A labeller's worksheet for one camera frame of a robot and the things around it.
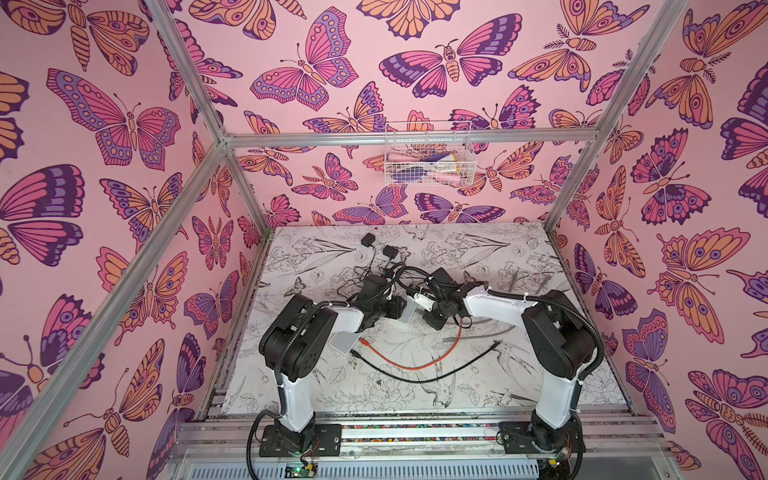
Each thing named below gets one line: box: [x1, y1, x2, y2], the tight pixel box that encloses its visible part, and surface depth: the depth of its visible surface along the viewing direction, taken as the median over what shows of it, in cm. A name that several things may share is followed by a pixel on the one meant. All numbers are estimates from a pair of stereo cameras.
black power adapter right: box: [383, 245, 399, 259], surface depth 115 cm
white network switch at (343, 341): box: [329, 331, 361, 355], surface depth 90 cm
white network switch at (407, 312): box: [397, 300, 417, 324], surface depth 96 cm
